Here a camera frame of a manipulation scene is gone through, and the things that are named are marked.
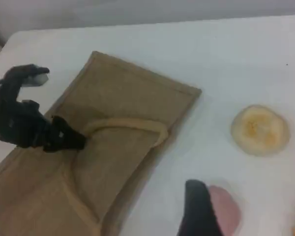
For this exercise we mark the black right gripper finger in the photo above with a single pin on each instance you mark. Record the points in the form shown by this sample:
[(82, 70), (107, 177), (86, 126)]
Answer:
[(199, 211)]

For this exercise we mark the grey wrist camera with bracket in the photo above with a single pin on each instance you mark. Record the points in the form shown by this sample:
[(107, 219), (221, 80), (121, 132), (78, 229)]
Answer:
[(37, 79)]

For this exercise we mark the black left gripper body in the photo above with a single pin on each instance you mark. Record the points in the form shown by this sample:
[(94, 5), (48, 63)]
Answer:
[(22, 125)]

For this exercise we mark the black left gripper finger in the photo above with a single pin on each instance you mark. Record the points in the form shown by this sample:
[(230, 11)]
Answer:
[(59, 149), (66, 132)]

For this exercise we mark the brown jute tote bag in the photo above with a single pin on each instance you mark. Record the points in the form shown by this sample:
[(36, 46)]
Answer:
[(127, 103)]

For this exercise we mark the pink round bun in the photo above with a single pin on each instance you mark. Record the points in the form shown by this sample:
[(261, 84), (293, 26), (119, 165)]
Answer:
[(227, 209)]

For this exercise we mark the pale round egg yolk pastry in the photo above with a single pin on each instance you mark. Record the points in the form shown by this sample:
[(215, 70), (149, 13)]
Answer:
[(260, 130)]

